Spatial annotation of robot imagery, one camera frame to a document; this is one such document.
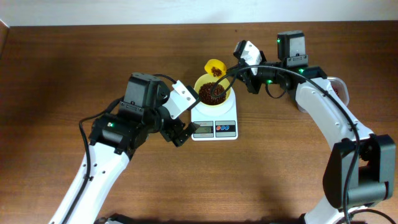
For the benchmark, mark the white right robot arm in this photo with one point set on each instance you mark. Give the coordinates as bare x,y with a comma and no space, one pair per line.
361,168

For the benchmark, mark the red beans in bowl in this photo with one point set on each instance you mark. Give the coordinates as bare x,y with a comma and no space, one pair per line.
206,92

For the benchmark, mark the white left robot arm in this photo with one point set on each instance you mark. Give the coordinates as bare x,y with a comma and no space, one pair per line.
148,106

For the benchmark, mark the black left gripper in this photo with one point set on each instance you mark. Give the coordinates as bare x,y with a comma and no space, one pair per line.
170,135

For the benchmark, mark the small yellow scoop bowl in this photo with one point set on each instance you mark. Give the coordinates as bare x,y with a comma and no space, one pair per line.
215,63

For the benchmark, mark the white digital kitchen scale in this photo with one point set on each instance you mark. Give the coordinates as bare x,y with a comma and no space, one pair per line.
217,122

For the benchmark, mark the clear plastic container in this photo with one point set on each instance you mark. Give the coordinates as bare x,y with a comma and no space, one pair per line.
342,87

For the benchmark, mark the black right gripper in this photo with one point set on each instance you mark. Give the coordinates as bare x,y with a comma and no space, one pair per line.
249,77

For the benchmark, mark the red beans in scoop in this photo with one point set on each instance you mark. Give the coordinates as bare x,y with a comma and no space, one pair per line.
216,72

